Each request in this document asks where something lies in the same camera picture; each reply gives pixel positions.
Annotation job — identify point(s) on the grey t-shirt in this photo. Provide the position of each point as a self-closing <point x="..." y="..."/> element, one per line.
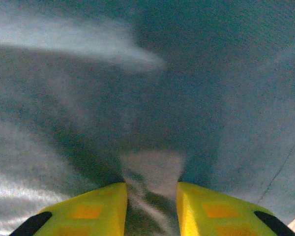
<point x="147" y="98"/>

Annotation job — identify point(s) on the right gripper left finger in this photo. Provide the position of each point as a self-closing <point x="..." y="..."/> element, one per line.
<point x="88" y="214"/>

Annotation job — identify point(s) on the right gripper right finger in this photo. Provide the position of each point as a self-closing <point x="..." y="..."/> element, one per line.
<point x="218" y="214"/>

